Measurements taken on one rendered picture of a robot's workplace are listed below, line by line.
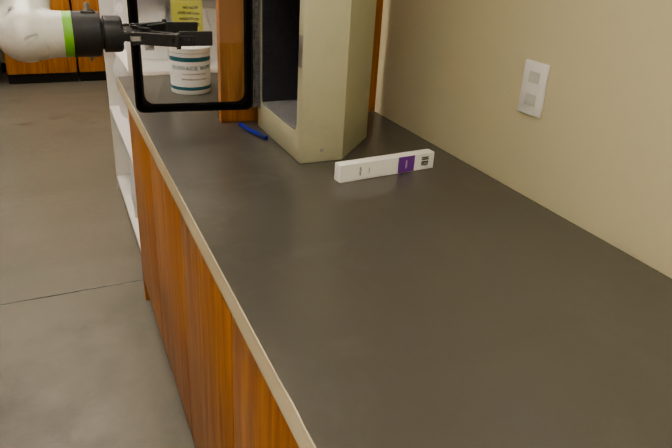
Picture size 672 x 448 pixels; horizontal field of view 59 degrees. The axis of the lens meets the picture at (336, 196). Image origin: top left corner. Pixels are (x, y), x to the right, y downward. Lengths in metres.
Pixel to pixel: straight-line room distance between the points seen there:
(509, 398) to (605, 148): 0.61
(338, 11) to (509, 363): 0.84
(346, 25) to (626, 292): 0.78
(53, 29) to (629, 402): 1.16
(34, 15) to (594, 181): 1.14
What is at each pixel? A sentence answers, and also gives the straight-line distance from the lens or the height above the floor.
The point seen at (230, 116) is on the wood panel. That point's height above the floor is 0.96.
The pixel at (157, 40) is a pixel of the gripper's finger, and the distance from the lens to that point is 1.31.
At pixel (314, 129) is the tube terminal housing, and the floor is 1.02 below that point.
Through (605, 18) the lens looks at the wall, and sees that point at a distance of 1.24.
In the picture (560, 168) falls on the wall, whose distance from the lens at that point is 1.32.
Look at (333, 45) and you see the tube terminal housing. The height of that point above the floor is 1.21.
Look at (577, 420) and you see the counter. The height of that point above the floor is 0.94.
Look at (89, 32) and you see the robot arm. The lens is 1.33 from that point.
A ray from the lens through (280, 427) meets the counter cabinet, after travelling 0.91.
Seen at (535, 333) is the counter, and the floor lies 0.94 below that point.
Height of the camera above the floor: 1.44
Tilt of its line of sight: 24 degrees down
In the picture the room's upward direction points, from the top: 3 degrees clockwise
